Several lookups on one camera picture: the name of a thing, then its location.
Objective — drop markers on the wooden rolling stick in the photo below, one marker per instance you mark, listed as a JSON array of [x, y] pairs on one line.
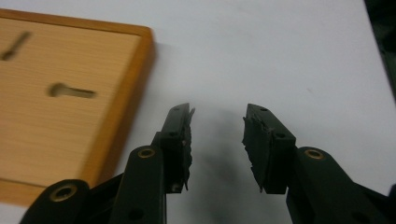
[[62, 133]]

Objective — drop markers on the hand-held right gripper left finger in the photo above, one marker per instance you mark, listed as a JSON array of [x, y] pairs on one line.
[[174, 149]]

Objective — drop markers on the white table mat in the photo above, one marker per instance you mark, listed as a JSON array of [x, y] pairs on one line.
[[249, 46]]

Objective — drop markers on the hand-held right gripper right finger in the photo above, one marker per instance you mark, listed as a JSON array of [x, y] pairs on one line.
[[274, 161]]

